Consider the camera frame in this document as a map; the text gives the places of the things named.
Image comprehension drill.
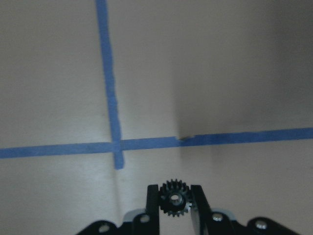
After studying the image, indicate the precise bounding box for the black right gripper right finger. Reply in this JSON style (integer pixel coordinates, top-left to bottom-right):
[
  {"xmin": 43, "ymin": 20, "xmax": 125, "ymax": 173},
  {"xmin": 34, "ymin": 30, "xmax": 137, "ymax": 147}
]
[{"xmin": 191, "ymin": 185, "xmax": 211, "ymax": 235}]

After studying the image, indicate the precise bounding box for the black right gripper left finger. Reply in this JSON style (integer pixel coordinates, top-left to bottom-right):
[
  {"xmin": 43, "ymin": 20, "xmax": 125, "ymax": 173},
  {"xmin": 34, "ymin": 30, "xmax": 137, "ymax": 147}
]
[{"xmin": 146, "ymin": 185, "xmax": 160, "ymax": 235}]

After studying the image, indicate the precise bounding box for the small black bearing gear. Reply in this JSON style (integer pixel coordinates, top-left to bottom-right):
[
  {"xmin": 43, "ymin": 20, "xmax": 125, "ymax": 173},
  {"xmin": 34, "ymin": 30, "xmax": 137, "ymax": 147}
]
[{"xmin": 158, "ymin": 179, "xmax": 193, "ymax": 217}]

